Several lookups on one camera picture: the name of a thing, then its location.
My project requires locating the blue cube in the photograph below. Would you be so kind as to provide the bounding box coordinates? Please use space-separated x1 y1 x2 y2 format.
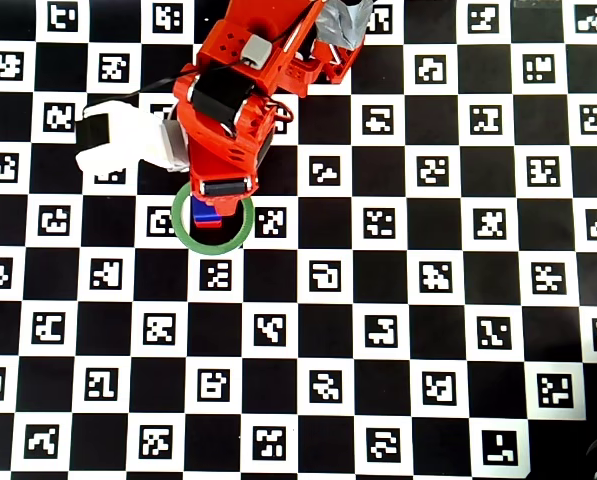
191 197 223 224

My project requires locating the grey square pad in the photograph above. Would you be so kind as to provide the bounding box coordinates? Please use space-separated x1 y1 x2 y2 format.
240 34 273 69

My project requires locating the green ring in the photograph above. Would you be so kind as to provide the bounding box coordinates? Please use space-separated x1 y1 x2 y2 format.
170 182 256 256

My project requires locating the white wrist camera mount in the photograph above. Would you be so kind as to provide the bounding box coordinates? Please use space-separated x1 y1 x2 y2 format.
75 101 192 184

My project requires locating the red gripper black motor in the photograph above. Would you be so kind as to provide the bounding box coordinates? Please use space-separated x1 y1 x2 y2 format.
176 102 279 218

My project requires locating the black white marker checkerboard mat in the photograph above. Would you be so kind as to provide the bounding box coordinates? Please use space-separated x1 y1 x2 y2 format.
0 0 597 476

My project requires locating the grey duct tape wad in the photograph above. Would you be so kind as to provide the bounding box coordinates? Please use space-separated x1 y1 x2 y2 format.
315 0 374 51

